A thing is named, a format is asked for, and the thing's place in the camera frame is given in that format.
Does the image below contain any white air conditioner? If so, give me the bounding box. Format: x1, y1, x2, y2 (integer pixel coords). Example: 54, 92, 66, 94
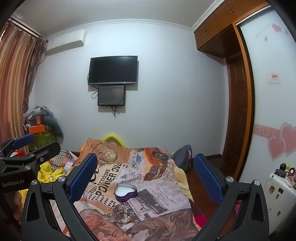
46, 30, 87, 56

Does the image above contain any green box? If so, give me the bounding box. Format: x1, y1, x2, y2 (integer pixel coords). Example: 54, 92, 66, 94
29, 131, 57, 149

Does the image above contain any purple-rimmed metal tray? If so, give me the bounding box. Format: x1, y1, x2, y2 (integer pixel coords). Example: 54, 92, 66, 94
114, 183, 138, 203

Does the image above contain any pile of grey clothes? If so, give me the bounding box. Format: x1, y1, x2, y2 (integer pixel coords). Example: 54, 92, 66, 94
23, 105, 64, 144

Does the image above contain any white heart-print wardrobe door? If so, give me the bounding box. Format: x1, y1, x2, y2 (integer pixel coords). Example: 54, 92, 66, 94
238, 5, 296, 186

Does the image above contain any yellow plastic toy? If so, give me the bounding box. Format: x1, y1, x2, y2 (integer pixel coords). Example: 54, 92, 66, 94
102, 133, 127, 148

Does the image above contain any dark backpack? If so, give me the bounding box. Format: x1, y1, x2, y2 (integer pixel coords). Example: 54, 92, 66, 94
171, 145, 192, 173

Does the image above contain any striped brown curtain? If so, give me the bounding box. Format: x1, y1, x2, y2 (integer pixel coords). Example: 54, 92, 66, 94
0, 20, 48, 160

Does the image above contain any red cord bracelet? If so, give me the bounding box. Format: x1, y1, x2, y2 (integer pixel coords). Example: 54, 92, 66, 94
115, 211, 127, 223

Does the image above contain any black wall television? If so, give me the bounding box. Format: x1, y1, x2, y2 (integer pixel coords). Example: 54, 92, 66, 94
88, 56, 139, 86

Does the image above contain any yellow cloth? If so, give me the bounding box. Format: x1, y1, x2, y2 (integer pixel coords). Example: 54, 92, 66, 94
38, 162, 64, 183

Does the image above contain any pink cloth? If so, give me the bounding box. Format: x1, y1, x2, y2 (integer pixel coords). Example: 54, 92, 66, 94
194, 214, 208, 229

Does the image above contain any wooden overhead cabinet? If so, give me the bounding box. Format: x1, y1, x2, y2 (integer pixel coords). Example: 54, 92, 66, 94
194, 0, 270, 59

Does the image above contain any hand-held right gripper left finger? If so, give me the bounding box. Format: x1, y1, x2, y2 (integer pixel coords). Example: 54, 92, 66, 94
20, 153, 99, 241

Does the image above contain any white curtain rail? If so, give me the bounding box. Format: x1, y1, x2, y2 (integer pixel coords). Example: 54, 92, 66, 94
9, 16, 47, 39

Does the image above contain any striped grey cloth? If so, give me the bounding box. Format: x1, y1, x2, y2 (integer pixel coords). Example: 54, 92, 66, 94
50, 149, 78, 172

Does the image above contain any brown wooden door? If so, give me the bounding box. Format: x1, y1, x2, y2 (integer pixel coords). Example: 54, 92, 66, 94
225, 52, 248, 181

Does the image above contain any orange box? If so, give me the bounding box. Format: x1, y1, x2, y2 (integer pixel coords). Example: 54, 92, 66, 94
29, 125, 46, 134

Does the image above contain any printed newspaper pattern blanket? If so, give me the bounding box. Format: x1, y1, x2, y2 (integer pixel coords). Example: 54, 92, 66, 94
50, 138, 202, 241

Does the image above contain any pale yellow blanket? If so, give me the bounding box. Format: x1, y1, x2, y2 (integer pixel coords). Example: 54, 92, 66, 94
172, 161, 195, 202

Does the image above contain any white suitcase with stickers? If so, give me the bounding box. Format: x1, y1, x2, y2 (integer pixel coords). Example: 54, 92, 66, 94
262, 170, 296, 241

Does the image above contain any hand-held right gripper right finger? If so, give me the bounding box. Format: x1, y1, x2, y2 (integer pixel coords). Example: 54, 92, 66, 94
193, 153, 271, 241

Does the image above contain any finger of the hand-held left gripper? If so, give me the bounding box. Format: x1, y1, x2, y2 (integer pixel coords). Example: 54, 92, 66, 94
0, 142, 61, 173
0, 133, 35, 159

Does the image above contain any small black monitor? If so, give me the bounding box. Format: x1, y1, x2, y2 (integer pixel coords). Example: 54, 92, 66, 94
97, 85, 126, 107

